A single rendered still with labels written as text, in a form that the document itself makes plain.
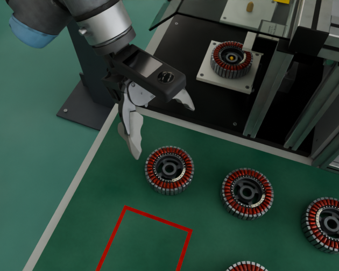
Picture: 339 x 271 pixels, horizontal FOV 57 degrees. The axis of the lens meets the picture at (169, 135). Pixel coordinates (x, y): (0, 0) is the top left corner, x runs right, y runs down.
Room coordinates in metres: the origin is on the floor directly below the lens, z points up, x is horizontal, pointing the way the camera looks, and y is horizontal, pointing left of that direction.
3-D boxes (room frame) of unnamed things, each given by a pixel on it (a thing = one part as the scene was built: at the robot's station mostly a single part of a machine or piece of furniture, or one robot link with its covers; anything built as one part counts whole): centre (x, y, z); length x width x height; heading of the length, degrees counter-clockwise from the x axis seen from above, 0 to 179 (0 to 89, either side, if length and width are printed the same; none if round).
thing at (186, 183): (0.29, 0.00, 0.77); 0.11 x 0.11 x 0.04
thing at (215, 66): (0.61, -0.17, 0.80); 0.11 x 0.11 x 0.04
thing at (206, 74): (0.61, -0.17, 0.78); 0.15 x 0.15 x 0.01; 70
